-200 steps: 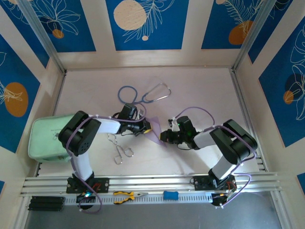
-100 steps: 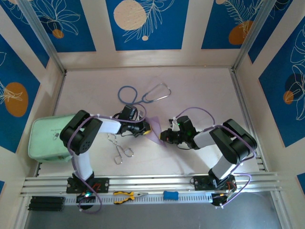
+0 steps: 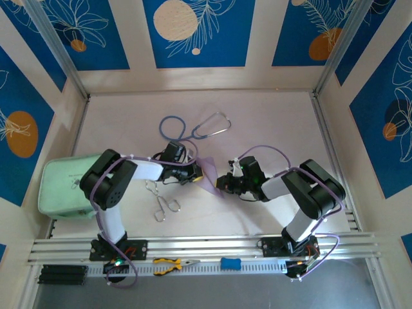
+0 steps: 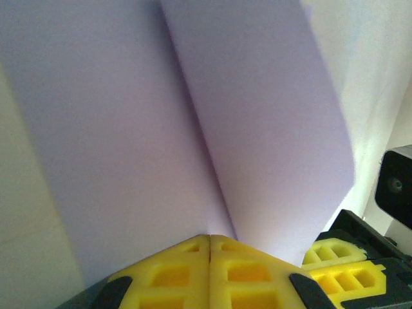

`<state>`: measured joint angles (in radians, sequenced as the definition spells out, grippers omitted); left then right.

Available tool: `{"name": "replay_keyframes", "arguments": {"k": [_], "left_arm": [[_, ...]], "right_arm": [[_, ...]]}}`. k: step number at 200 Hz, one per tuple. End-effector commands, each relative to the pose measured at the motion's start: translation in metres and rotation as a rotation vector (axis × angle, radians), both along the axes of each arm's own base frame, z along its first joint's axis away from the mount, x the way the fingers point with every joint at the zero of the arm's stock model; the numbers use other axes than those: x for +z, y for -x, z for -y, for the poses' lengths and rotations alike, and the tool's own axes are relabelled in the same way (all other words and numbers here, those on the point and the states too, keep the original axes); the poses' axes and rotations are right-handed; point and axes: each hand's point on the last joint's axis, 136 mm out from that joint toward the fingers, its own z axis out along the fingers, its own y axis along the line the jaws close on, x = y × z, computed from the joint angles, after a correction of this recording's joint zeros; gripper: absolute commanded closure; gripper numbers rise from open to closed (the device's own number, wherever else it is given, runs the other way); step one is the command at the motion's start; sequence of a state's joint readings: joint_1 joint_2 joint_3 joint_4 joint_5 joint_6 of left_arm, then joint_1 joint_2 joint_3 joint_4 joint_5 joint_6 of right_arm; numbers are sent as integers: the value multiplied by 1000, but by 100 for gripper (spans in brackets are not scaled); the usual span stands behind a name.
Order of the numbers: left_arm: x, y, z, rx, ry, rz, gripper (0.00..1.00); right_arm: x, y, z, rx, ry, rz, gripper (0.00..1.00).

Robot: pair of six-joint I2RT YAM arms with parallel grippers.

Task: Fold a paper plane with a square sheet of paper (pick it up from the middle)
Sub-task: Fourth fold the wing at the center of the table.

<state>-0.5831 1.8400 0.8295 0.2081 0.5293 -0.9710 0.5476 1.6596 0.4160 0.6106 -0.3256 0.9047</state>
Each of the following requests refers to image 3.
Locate blue stethoscope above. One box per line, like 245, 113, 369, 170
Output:
158, 111, 232, 144

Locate metal crucible tongs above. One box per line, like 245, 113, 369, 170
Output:
144, 180, 182, 223

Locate mint green zip pouch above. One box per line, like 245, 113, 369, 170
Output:
37, 153, 112, 221

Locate black ribbed block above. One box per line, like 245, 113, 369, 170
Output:
37, 264, 89, 286

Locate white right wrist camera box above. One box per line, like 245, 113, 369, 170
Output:
229, 157, 243, 177

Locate aluminium mounting rail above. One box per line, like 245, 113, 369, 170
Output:
27, 232, 382, 265

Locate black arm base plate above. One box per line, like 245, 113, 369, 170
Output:
89, 239, 149, 261
257, 236, 319, 258

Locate grey slotted cable duct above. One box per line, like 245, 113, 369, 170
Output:
86, 259, 288, 278

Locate aluminium table edge rail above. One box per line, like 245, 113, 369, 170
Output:
310, 95, 361, 232
46, 95, 91, 239

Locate yellow handled pliers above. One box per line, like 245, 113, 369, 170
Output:
152, 257, 201, 276

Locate black controller board with wires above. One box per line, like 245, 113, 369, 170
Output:
102, 257, 131, 284
285, 259, 315, 279

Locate aluminium corner post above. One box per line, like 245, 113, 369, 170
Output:
314, 0, 379, 97
24, 0, 91, 99

